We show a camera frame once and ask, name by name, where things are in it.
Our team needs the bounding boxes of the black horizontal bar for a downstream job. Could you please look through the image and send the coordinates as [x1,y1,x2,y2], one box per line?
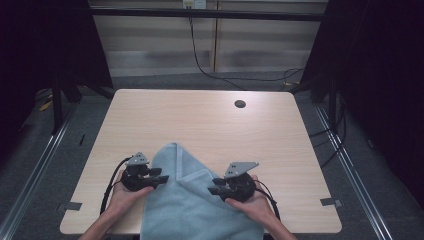
[89,8,327,23]

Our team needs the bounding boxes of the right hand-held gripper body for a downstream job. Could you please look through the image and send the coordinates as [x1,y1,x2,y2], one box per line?
[221,161,260,203]

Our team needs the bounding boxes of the person's left hand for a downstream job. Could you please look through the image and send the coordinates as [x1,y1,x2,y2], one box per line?
[106,172,155,218]

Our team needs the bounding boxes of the black floor cables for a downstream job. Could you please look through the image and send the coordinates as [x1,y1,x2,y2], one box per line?
[308,93,348,168]

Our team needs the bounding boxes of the white wall outlet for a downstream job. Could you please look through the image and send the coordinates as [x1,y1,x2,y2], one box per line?
[182,0,208,10]

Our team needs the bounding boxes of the light blue-grey towel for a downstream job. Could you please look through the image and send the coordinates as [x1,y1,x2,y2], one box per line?
[139,142,266,240]

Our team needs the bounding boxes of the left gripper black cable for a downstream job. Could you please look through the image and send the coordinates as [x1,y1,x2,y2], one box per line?
[99,156,133,215]

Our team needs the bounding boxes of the long black wall cable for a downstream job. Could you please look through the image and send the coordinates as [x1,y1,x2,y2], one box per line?
[188,16,305,92]

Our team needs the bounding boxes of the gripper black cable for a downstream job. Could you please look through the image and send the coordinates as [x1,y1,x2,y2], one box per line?
[99,156,133,215]
[252,179,282,222]

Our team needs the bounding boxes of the metal floor rail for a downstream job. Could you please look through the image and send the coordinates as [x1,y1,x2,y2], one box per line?
[314,104,395,240]
[0,103,78,240]

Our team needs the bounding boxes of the yellow floor marker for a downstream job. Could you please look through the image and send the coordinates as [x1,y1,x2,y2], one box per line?
[38,99,54,112]

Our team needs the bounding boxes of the black stand leg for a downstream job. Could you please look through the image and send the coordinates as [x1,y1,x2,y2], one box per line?
[51,76,65,136]

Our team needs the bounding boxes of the grey tape strip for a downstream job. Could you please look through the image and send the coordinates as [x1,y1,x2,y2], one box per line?
[64,201,83,212]
[319,197,344,208]

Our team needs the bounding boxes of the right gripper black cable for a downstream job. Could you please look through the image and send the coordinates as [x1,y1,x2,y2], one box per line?
[252,179,282,222]

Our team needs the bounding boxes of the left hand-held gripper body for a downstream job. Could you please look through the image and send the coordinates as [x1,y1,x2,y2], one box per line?
[120,152,158,193]

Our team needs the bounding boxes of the black curtain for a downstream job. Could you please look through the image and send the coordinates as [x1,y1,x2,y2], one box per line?
[299,0,424,208]
[0,0,114,161]

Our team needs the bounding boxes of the person's right hand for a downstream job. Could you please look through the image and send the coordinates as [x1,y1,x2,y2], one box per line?
[225,174,276,228]

